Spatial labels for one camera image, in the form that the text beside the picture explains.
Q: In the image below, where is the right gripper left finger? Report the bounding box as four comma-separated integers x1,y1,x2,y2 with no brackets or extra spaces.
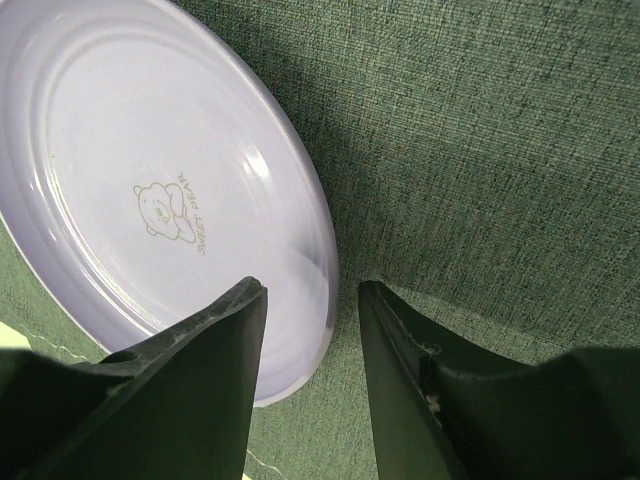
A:
1,277,268,479

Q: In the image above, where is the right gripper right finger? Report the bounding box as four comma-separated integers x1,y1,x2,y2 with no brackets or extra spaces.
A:
358,281,639,479

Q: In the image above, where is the purple plate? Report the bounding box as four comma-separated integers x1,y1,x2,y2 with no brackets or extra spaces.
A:
1,1,339,407

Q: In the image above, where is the grey cloth napkin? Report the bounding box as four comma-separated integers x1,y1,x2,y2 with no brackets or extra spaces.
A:
1,1,639,479

